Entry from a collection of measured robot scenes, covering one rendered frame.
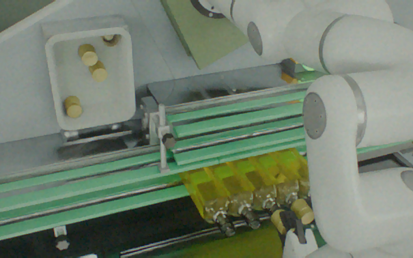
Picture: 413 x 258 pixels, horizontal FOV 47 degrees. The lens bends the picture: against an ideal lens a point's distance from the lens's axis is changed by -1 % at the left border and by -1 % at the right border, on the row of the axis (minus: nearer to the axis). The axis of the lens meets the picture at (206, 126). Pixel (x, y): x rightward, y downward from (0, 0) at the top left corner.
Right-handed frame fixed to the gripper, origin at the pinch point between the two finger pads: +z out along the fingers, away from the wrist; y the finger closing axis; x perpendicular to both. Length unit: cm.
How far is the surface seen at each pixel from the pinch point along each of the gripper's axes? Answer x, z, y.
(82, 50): 42, 28, 28
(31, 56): 53, 29, 26
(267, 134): -0.5, 24.9, 6.0
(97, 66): 39, 27, 24
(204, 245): 16.0, 7.9, -12.8
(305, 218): -4.3, 1.9, 0.2
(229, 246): 10.2, 7.3, -12.8
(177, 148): 21.4, 20.8, 5.8
